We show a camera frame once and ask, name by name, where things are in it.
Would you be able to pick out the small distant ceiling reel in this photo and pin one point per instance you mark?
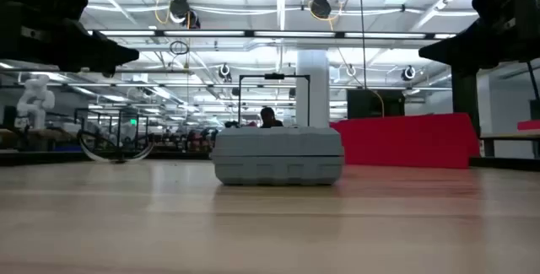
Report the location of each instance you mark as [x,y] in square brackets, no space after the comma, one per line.
[409,73]
[224,71]

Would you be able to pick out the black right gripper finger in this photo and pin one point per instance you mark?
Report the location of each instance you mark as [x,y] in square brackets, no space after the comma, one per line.
[439,55]

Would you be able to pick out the person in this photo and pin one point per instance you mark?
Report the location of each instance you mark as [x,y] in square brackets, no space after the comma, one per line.
[268,117]

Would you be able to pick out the white round pillar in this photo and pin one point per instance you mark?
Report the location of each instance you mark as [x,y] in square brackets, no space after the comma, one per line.
[312,88]

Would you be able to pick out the thin black slanted pole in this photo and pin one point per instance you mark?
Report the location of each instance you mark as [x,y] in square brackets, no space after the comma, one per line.
[534,80]

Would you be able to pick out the black background frame stand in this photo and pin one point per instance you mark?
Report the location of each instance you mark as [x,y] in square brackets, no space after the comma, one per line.
[274,76]

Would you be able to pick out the wooden side table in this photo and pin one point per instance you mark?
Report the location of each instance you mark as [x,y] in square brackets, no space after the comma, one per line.
[510,135]

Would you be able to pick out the small red box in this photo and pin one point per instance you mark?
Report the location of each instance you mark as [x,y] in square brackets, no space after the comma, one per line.
[529,125]

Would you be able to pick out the red plastic bin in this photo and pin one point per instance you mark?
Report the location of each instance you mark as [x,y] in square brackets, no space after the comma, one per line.
[405,141]

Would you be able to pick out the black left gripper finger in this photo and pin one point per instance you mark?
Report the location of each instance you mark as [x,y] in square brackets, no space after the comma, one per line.
[118,55]

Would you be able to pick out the black upright post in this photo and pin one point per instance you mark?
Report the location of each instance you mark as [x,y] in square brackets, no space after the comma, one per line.
[464,105]

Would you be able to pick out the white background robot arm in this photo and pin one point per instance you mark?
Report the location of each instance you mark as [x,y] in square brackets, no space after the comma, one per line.
[36,101]

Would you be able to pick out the grey plastic tool case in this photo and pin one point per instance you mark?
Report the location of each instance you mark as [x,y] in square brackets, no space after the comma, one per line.
[276,156]

